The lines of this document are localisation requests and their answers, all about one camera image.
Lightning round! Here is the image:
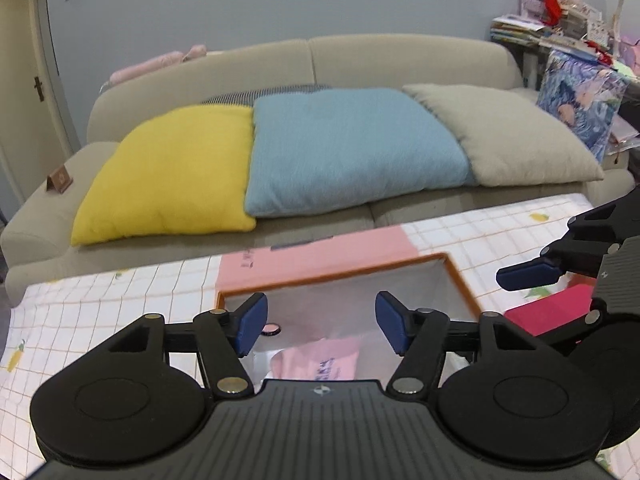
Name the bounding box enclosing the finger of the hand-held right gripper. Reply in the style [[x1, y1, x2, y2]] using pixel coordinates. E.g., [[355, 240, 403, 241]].
[[541, 310, 604, 357], [496, 193, 640, 292]]

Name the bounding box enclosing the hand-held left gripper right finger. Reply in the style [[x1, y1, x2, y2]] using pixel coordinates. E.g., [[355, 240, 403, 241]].
[[374, 290, 569, 397]]

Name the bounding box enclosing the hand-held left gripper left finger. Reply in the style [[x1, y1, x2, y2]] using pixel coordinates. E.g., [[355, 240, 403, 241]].
[[87, 292, 269, 399]]

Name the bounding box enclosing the pink storage box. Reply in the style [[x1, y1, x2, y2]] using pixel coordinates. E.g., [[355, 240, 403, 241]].
[[215, 252, 484, 387]]

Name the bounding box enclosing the pink cloth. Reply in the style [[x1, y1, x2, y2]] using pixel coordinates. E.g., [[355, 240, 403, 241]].
[[270, 336, 362, 382]]

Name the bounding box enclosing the red storage box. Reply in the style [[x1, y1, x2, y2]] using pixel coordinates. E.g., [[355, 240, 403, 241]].
[[504, 282, 599, 339]]

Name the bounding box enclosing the pink flat lid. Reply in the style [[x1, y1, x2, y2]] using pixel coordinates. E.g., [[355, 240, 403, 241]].
[[218, 224, 417, 294]]

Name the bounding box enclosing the checked lemon print tablecloth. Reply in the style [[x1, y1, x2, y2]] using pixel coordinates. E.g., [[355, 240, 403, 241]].
[[0, 192, 640, 480]]

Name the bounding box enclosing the grey-green pillow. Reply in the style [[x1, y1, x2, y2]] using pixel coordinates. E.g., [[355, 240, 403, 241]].
[[402, 83, 606, 186]]

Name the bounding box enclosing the pink plastic folder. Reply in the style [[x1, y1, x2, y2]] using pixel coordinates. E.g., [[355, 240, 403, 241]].
[[604, 111, 640, 154]]

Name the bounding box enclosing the yellow pillow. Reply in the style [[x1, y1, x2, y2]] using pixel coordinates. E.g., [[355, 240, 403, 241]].
[[70, 105, 257, 247]]

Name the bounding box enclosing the light blue pillow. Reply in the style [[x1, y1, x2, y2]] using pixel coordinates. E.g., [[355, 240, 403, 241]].
[[243, 87, 476, 219]]

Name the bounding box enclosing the blue printed bag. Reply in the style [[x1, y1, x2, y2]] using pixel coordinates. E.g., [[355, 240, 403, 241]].
[[536, 49, 629, 164]]

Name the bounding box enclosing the white desk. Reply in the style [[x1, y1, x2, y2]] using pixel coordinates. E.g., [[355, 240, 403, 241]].
[[520, 40, 640, 92]]

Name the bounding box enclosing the grey striped cushion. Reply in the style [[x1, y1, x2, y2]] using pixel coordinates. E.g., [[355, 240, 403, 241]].
[[200, 83, 334, 107]]

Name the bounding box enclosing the small brown stand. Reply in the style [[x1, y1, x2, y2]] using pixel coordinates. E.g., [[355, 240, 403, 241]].
[[47, 165, 75, 195]]

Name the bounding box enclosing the stack of books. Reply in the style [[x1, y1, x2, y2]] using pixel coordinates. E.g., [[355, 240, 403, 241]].
[[489, 12, 549, 46]]

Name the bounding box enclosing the beige sofa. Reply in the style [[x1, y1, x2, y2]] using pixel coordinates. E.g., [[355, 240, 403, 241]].
[[0, 35, 637, 307]]

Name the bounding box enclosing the white desk organizer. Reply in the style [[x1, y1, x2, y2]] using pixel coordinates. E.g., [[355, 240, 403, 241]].
[[518, 0, 602, 37]]

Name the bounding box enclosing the pink plush toy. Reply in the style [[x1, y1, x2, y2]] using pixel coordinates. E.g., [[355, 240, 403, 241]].
[[108, 43, 207, 86]]

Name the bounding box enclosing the cream door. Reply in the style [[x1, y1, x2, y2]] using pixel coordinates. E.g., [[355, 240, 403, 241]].
[[0, 0, 77, 222]]

